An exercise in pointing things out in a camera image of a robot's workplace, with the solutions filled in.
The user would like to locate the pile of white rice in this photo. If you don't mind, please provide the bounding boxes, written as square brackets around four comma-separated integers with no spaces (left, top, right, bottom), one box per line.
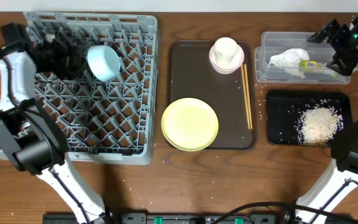
[296,106,344,147]

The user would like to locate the dark brown serving tray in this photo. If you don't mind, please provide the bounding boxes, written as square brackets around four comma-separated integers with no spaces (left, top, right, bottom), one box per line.
[167,40,257,150]

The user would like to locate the clear plastic waste bin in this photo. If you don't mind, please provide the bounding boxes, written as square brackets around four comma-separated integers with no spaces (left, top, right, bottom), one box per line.
[255,32,351,84]

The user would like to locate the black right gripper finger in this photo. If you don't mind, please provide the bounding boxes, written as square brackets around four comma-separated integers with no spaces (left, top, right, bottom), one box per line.
[326,52,358,76]
[306,19,340,43]

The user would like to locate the green yellow snack wrapper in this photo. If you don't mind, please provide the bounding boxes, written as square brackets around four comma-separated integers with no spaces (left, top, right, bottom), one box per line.
[299,60,338,78]

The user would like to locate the light blue plastic bowl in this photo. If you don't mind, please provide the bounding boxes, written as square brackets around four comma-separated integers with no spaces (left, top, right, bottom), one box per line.
[86,45,121,82]

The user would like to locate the cream plastic cup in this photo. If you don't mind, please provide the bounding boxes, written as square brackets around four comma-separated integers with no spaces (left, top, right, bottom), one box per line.
[214,37,237,67]

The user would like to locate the black power cable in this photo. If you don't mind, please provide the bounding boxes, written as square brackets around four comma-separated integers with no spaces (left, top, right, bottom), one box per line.
[208,179,358,224]

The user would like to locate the grey plastic dish rack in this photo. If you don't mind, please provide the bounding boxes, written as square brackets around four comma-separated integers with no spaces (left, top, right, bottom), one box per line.
[0,12,158,165]

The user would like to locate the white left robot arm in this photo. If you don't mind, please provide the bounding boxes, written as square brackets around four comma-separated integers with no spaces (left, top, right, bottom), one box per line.
[0,23,114,223]

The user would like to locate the wooden chopstick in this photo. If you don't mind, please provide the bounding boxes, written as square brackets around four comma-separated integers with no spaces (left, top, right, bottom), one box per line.
[243,64,253,129]
[241,65,252,130]

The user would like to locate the pink plastic bowl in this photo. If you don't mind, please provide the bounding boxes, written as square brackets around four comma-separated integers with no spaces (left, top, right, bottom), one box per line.
[209,44,244,75]

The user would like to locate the white paper napkin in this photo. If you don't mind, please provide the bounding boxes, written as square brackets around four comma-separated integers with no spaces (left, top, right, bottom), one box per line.
[268,49,310,79]

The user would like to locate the black food waste tray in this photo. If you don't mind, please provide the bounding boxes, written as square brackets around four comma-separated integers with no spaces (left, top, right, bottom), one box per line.
[267,90,353,146]

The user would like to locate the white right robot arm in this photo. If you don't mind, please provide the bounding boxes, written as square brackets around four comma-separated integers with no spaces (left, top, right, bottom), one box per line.
[288,16,358,223]

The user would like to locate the left wooden chopstick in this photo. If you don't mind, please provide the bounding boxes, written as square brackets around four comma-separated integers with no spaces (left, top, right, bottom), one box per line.
[241,65,252,130]

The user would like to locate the right wooden chopstick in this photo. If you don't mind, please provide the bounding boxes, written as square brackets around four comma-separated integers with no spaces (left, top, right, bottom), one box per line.
[243,64,253,129]

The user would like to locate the yellow plastic plate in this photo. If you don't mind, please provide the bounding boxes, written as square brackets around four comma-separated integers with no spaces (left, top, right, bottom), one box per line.
[161,98,219,152]

